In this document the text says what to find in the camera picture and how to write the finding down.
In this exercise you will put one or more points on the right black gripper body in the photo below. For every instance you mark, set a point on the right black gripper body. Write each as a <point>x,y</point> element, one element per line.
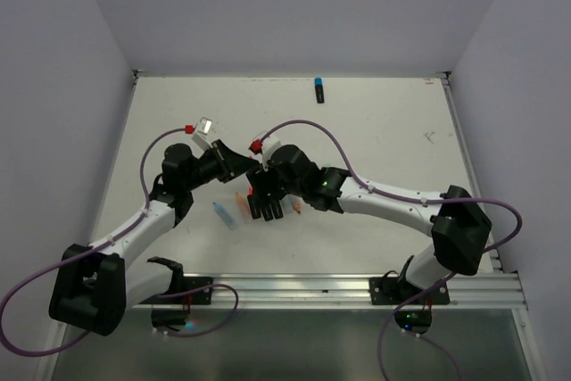
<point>295,186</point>

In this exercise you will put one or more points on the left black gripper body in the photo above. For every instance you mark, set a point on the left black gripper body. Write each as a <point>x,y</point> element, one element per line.
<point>204,170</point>

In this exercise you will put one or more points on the orange cap black highlighter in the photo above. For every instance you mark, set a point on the orange cap black highlighter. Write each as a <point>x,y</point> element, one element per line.
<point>255,210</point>

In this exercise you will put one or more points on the purple black highlighter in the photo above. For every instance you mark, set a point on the purple black highlighter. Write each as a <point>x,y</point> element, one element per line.
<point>267,213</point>

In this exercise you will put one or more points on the green cap black highlighter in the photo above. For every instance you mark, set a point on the green cap black highlighter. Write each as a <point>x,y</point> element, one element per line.
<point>277,211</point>

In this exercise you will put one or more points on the light blue highlighter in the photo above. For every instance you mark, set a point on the light blue highlighter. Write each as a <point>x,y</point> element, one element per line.
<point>225,216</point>

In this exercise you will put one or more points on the blue cap black highlighter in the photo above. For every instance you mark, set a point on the blue cap black highlighter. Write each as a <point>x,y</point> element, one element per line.
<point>319,90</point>

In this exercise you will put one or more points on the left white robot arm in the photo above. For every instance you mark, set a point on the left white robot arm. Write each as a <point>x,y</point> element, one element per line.
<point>110,258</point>

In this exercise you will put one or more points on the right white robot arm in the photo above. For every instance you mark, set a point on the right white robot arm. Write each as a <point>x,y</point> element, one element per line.
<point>457,227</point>

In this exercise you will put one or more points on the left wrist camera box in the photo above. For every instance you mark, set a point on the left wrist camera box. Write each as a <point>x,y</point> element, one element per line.
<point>201,132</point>

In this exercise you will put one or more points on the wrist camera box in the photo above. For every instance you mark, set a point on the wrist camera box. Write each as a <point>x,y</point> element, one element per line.
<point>268,146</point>
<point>201,132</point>

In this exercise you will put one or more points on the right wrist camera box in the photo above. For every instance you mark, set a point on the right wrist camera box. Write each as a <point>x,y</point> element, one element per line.
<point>268,146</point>

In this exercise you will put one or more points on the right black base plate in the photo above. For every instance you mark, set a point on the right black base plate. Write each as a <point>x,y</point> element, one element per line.
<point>388,290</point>

